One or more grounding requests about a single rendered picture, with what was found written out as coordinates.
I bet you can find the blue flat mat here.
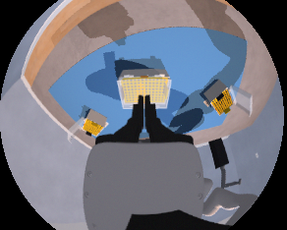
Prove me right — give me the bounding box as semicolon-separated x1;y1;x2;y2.
48;28;247;139

